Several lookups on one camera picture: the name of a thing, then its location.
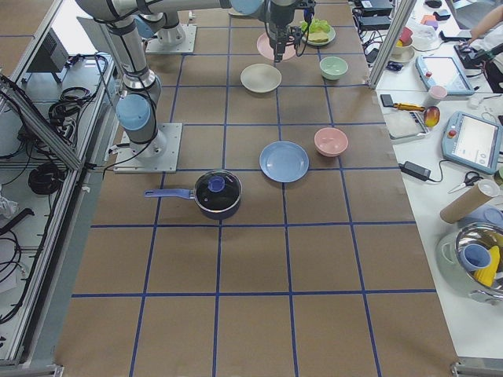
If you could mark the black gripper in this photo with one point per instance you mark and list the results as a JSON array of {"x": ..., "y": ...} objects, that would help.
[{"x": 277, "y": 20}]

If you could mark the pink plate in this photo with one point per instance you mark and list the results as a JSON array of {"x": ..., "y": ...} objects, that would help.
[{"x": 264, "y": 48}]

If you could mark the cream white plate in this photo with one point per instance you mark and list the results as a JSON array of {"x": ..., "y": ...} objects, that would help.
[{"x": 260, "y": 78}]

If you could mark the brown bread slice on plate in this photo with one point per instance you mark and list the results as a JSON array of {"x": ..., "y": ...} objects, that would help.
[{"x": 318, "y": 37}]

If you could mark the green lettuce leaf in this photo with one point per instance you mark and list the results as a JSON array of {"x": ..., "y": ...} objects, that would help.
[{"x": 315, "y": 26}]

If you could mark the green plate with food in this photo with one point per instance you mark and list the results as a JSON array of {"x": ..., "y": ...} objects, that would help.
[{"x": 332, "y": 35}]

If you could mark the green bowl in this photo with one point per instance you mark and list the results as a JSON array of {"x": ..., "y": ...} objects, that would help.
[{"x": 333, "y": 68}]

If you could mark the pink bowl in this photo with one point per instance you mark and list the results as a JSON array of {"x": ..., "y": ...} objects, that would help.
[{"x": 330, "y": 142}]

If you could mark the blue plate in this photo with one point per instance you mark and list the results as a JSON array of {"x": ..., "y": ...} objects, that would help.
[{"x": 284, "y": 161}]

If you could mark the cream bowl with fruit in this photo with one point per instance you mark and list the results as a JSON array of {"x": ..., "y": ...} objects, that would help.
[{"x": 402, "y": 53}]

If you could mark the navy blue saucepan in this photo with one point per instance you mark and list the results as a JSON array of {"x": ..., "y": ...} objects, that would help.
[{"x": 217, "y": 193}]

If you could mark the pink cup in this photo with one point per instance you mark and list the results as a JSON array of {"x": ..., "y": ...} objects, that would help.
[{"x": 435, "y": 95}]

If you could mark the mango fruit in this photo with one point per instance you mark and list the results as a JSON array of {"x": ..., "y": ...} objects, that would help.
[{"x": 431, "y": 116}]

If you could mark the blue teach pendant far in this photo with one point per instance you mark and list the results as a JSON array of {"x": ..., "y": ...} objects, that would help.
[{"x": 445, "y": 72}]

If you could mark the blue teach pendant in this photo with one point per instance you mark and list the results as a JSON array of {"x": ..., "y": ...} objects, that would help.
[
  {"x": 472, "y": 141},
  {"x": 445, "y": 72}
]

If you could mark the black power adapter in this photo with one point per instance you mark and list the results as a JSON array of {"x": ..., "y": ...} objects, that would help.
[{"x": 415, "y": 171}]

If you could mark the blue teach pendant near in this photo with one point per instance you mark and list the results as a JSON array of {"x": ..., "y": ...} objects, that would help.
[{"x": 472, "y": 141}]

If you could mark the scissors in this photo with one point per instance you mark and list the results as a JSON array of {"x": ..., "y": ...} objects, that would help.
[{"x": 470, "y": 178}]

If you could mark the cardboard tube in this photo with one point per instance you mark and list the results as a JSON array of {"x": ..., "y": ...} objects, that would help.
[{"x": 475, "y": 197}]

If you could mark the steel mixing bowl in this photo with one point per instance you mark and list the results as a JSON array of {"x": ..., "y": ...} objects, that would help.
[{"x": 470, "y": 261}]

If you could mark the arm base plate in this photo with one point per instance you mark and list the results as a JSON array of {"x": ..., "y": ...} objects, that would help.
[
  {"x": 160, "y": 156},
  {"x": 177, "y": 40}
]

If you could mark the aluminium frame post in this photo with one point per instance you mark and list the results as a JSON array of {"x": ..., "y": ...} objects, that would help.
[{"x": 402, "y": 14}]

